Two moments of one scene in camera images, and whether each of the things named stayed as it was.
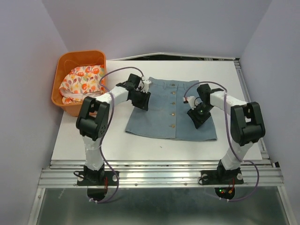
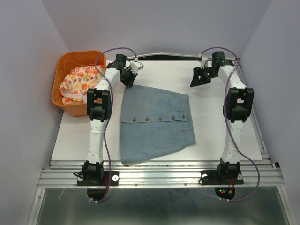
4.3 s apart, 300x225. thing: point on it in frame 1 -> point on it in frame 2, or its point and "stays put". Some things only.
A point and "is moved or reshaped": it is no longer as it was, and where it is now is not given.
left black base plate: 104,178 stays put
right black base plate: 213,177 stays put
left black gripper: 143,104 -> 129,83
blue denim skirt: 167,116 is moved or reshaped
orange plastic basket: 67,62 stays put
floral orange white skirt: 82,82 stays put
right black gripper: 192,114 -> 197,71
